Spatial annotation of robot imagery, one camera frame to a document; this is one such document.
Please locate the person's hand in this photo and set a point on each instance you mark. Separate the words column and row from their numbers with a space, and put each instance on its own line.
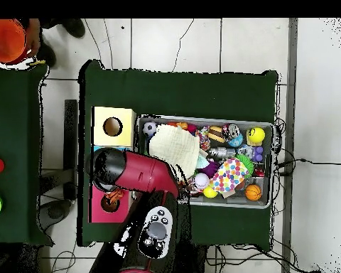
column 33, row 37

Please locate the yellow ball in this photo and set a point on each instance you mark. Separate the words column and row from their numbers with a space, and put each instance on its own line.
column 256, row 135

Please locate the plush hamburger toy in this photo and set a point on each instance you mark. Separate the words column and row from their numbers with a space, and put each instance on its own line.
column 216, row 134

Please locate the small orange basketball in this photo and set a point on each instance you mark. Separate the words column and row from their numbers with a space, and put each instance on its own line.
column 253, row 192

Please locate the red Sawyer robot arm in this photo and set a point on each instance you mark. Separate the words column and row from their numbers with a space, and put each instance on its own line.
column 142, row 172

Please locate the dark green tablecloth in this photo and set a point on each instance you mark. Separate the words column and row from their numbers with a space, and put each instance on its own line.
column 17, row 128
column 173, row 93

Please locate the shallow mesh bin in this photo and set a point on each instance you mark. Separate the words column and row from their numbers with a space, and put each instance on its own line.
column 238, row 202

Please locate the orange striped tiger plush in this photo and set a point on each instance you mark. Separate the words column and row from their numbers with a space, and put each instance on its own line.
column 115, row 196

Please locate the purple toy building block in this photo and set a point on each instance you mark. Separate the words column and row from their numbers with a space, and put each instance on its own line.
column 258, row 153

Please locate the polka dot cloth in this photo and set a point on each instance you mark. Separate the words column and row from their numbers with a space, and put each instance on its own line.
column 230, row 173

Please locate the small soccer ball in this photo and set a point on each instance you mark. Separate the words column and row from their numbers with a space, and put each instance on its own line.
column 150, row 128

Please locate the person's foot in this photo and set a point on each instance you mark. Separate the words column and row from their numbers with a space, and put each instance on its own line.
column 71, row 27
column 48, row 54

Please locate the orange plastic bowl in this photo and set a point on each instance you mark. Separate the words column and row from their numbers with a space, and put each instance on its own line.
column 5, row 39

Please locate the cream muslin cloth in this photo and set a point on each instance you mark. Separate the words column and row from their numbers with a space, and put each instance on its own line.
column 176, row 148

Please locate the green spiky ball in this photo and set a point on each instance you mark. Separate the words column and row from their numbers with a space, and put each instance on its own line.
column 245, row 163

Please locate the wooden box with three holes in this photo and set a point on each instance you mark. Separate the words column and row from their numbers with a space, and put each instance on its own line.
column 122, row 128

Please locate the light blue muslin cloth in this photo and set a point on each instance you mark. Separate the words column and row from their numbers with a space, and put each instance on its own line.
column 202, row 163

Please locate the white toy baseball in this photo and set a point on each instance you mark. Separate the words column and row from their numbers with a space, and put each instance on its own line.
column 201, row 180

